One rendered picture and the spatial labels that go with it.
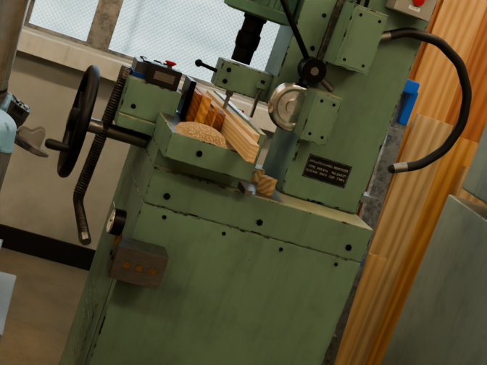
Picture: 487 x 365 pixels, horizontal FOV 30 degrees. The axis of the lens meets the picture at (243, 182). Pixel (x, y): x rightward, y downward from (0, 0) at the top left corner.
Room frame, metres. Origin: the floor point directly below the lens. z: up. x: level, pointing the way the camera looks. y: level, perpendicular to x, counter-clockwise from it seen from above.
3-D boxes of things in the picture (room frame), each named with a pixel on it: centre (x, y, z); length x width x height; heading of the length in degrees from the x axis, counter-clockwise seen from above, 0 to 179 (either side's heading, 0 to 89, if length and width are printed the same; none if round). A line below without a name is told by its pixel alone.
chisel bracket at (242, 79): (2.31, 0.09, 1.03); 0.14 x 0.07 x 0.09; 106
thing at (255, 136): (2.33, 0.09, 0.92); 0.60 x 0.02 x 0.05; 16
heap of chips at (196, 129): (2.06, 0.13, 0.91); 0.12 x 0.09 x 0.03; 106
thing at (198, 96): (2.28, 0.19, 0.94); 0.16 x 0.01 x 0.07; 16
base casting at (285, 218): (2.34, -0.01, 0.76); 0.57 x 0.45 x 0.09; 106
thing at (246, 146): (2.21, 0.08, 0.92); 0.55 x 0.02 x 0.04; 16
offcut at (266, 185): (2.19, -0.06, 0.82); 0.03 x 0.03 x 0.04; 71
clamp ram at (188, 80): (2.28, 0.24, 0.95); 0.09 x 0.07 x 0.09; 16
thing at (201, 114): (2.28, 0.17, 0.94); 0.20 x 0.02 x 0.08; 16
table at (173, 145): (2.29, 0.22, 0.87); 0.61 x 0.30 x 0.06; 16
